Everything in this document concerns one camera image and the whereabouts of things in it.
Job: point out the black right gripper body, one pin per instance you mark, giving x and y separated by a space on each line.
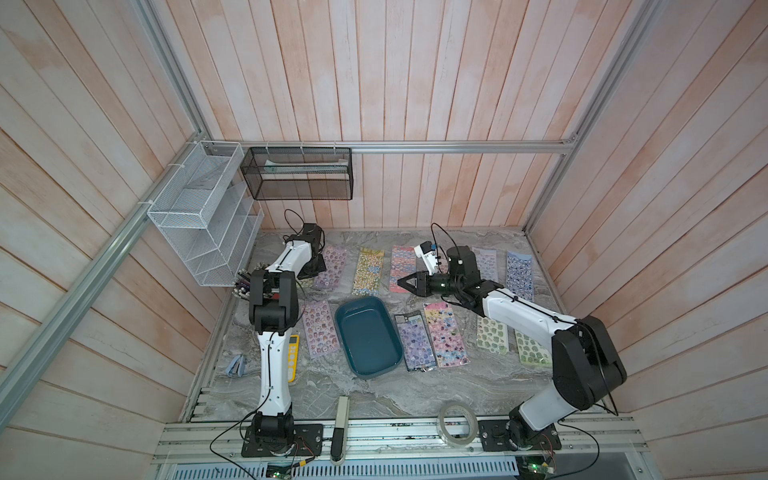
444 285

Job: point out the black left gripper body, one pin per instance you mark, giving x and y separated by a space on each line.
314 266

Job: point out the red blue cat sticker sheet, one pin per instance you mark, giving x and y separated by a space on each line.
403 263

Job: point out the light blue sticker sheet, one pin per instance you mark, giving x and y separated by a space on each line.
486 260

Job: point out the green yellow sticker sheet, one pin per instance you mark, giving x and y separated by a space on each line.
306 284

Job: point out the colourful small sticker sheet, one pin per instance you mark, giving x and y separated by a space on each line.
368 272

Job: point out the dark blue sticker sheet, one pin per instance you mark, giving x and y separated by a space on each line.
519 275

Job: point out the pink yellow cat sticker sheet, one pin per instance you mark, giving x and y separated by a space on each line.
445 336

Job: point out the purple sticker sheet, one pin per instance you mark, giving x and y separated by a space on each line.
417 348

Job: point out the teal storage box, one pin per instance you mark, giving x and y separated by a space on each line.
369 337

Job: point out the pink round sticker sheet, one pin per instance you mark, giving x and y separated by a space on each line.
321 336

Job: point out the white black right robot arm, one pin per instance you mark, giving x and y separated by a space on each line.
586 366

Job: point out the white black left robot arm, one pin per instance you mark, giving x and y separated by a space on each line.
273 313

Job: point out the red pencil cup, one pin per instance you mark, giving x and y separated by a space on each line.
242 286

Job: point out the yellow calculator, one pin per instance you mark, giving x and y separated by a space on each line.
293 352

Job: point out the blue binder clip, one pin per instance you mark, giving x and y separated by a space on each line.
237 367

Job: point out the clear tape roll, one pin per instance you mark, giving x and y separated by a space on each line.
457 424

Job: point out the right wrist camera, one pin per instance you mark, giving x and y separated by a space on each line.
428 252

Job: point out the black mesh wall basket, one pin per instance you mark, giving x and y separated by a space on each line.
299 173

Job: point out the white mesh wall shelf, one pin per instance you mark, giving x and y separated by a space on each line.
207 213

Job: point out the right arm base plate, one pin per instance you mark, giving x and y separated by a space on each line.
514 435

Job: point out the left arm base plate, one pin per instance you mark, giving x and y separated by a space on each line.
302 440

